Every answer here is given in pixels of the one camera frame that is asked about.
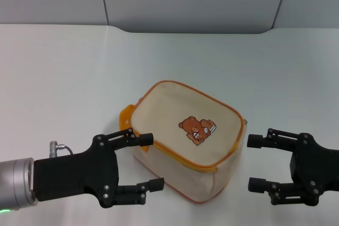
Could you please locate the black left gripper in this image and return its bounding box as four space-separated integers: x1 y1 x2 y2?
33 128 165 208

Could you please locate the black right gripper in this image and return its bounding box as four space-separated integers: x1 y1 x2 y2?
246 128 339 207

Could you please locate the beige food bag orange trim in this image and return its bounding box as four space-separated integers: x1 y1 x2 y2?
118 79 249 205

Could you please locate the left gripper cable connector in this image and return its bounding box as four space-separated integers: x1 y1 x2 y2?
48 141 75 162

